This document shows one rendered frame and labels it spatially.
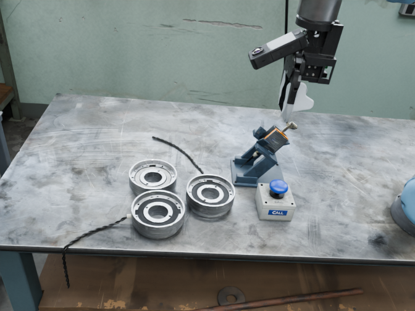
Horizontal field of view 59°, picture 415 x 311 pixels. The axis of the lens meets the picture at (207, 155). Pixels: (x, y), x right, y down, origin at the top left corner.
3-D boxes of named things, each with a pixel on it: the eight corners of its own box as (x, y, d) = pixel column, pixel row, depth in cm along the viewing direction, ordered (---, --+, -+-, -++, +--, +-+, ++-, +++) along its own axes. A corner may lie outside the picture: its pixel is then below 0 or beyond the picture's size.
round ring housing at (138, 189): (129, 173, 87) (129, 158, 84) (174, 172, 89) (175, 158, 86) (128, 203, 78) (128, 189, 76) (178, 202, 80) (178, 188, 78)
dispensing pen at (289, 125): (234, 158, 90) (285, 113, 83) (246, 168, 92) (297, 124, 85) (234, 164, 89) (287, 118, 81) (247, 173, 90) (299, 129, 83)
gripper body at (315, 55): (328, 88, 74) (347, 27, 67) (286, 84, 73) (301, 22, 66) (318, 73, 80) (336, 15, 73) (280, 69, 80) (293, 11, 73)
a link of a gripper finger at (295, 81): (296, 107, 74) (305, 62, 70) (288, 105, 74) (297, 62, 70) (290, 99, 78) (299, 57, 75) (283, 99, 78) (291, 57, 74)
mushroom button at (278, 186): (267, 207, 79) (272, 189, 76) (264, 194, 82) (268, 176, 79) (285, 208, 79) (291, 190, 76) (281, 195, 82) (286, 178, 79)
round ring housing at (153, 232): (181, 203, 80) (182, 189, 78) (185, 240, 72) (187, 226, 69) (131, 204, 78) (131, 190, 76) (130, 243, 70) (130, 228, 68)
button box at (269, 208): (259, 220, 79) (263, 203, 76) (254, 197, 84) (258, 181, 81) (296, 222, 79) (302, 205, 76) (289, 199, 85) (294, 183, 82)
